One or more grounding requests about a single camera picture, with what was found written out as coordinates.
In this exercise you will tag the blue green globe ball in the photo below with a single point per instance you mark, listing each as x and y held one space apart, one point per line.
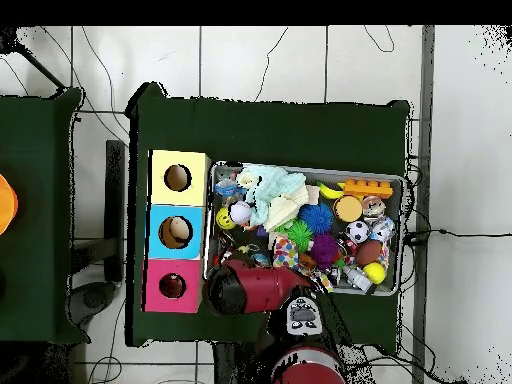
260 260

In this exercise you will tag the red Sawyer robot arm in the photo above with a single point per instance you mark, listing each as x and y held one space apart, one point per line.
264 286

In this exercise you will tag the wooden three-hole box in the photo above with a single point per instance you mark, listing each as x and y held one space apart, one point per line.
180 196

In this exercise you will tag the shallow mesh bin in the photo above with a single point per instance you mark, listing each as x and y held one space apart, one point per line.
360 290

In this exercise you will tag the white baseball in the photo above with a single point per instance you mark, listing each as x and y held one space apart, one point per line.
240 212

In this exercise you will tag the pale yellow muslin cloth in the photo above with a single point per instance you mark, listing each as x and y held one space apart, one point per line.
284 210

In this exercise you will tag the green spiky ball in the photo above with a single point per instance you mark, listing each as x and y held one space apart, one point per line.
282 228
300 234

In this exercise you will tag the teal muslin cloth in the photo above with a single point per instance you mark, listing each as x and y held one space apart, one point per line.
272 182

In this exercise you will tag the blue spiky ball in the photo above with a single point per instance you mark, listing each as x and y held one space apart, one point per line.
316 218

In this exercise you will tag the purple knobbly toy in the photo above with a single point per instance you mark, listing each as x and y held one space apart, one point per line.
324 250

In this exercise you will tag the dark green table cloth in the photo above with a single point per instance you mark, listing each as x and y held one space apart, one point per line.
280 132

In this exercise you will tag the orange foam disc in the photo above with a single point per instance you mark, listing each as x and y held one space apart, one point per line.
348 208

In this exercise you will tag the orange toy brick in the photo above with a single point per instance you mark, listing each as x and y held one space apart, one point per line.
368 188

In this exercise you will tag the brown toy football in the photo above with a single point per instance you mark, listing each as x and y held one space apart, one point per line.
368 252

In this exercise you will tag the plain yellow ball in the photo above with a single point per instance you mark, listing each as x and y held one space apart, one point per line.
374 273

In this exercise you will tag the black upright panel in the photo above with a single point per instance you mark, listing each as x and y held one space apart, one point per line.
115 200

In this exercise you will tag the dark green side-table cloth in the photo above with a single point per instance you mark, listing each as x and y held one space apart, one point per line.
36 160

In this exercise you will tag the orange round object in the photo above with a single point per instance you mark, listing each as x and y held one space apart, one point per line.
7 204

